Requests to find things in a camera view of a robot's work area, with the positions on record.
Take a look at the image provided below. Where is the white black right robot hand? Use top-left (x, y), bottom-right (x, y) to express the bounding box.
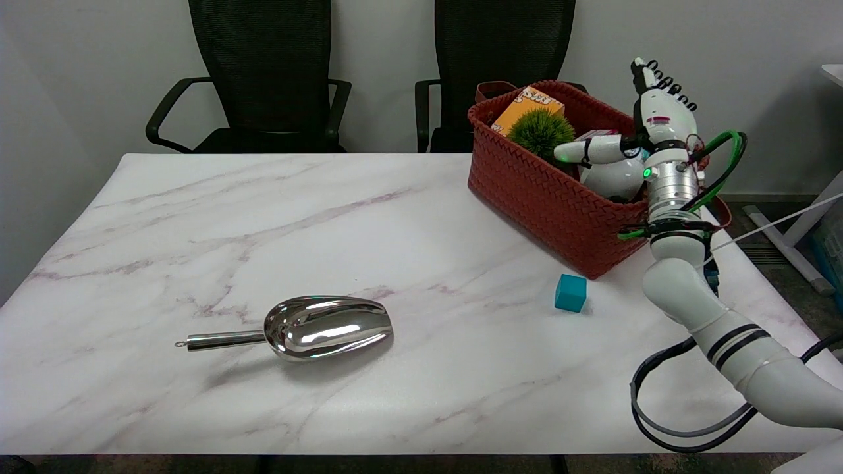
top-left (553, 57), bottom-right (700, 166)

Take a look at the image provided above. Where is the green ball plant white pot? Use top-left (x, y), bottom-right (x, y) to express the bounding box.
top-left (506, 108), bottom-right (649, 203)

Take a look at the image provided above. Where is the red woven basket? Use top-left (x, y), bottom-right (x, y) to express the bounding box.
top-left (467, 80), bottom-right (733, 280)

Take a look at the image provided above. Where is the blue storage bin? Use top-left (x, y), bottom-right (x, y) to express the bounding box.
top-left (811, 201), bottom-right (843, 315)

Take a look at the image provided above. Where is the orange popcorn box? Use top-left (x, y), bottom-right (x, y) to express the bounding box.
top-left (491, 86), bottom-right (566, 136)

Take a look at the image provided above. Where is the white side desk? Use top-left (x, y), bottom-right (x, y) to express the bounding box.
top-left (743, 64), bottom-right (843, 295)

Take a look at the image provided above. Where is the black mesh office chair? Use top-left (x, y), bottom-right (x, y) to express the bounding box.
top-left (146, 0), bottom-right (352, 155)
top-left (414, 0), bottom-right (589, 154)

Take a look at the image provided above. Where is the teal cube block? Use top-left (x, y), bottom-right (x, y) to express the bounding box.
top-left (555, 274), bottom-right (588, 313)

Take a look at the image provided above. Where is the shiny metal scoop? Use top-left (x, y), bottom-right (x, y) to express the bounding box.
top-left (175, 296), bottom-right (394, 362)

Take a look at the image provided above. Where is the green robot cable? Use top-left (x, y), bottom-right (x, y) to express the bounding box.
top-left (618, 130), bottom-right (749, 240)

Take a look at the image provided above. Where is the thin white cord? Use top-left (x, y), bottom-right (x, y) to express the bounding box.
top-left (710, 192), bottom-right (843, 251)

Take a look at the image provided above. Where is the thick black robot cable loop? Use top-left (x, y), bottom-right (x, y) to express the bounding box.
top-left (630, 331), bottom-right (843, 454)

